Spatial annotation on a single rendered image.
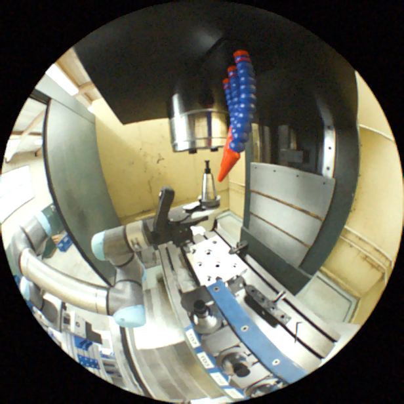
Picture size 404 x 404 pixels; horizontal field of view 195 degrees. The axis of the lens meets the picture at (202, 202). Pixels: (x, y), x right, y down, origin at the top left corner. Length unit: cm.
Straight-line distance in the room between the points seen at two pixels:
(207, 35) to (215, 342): 41
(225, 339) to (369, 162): 101
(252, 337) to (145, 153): 135
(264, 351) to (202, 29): 42
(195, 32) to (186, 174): 130
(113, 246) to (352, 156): 81
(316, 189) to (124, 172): 144
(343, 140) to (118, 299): 83
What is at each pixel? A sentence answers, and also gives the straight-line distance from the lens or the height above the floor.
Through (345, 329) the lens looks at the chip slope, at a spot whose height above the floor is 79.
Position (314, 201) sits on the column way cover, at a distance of 60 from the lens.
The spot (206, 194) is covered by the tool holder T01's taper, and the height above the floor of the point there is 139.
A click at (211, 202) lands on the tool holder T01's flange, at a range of 30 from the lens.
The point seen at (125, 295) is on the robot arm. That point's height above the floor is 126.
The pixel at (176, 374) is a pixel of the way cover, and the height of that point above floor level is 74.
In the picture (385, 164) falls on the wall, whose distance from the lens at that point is 101.
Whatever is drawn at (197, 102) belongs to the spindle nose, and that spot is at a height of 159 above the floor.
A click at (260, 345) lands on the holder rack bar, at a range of 28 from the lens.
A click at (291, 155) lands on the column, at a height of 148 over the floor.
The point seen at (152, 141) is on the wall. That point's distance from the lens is 130.
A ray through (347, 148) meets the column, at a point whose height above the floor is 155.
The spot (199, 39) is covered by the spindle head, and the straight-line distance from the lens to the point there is 16.
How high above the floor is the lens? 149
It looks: 24 degrees down
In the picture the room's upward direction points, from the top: 6 degrees counter-clockwise
